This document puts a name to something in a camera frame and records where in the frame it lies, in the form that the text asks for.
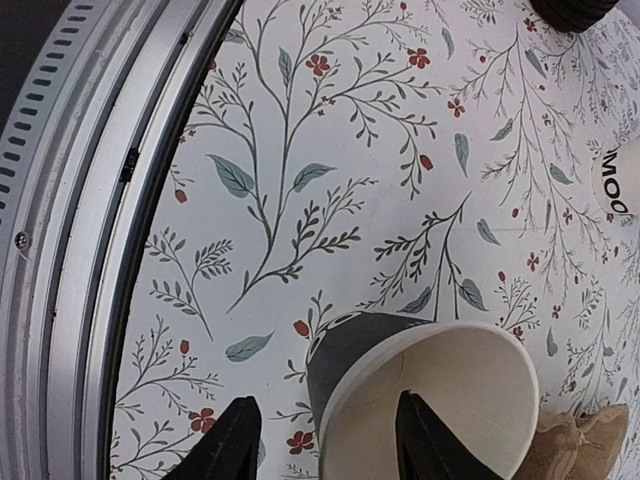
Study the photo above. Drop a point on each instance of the aluminium table front rail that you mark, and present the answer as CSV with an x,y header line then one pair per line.
x,y
84,157

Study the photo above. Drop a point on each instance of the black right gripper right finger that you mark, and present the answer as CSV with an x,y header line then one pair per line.
x,y
427,449

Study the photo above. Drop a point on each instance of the stack of black lids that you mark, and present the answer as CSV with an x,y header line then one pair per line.
x,y
572,16

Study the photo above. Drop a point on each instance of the brown cardboard cup carrier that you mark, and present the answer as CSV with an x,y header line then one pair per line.
x,y
569,447

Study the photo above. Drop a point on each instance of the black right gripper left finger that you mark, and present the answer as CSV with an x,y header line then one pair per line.
x,y
229,450

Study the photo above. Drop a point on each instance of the black and white paper cup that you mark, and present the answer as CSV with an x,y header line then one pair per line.
x,y
478,379

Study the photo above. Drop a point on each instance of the white cup holding straws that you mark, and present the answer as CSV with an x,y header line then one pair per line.
x,y
615,178

